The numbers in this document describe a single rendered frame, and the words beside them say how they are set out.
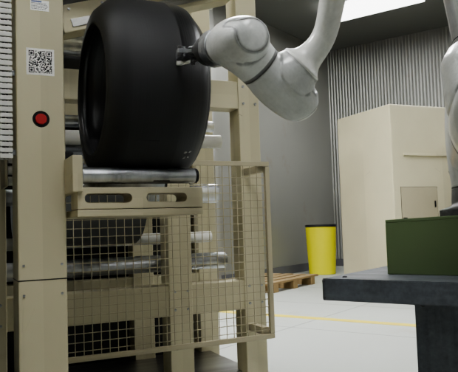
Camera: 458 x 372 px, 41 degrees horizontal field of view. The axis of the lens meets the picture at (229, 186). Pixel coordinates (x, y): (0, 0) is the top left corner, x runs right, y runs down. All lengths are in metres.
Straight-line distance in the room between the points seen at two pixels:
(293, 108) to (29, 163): 0.76
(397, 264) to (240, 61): 0.52
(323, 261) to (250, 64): 7.49
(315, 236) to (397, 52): 3.37
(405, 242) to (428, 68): 8.90
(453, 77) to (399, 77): 9.11
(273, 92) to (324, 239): 7.39
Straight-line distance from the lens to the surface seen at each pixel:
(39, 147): 1.75
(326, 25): 1.38
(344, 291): 1.12
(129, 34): 1.69
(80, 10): 2.29
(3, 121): 1.76
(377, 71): 10.32
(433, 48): 10.07
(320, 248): 8.70
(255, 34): 1.28
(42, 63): 1.80
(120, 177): 1.71
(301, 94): 1.36
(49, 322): 1.76
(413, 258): 1.18
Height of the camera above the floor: 0.75
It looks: 4 degrees up
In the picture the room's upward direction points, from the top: 2 degrees counter-clockwise
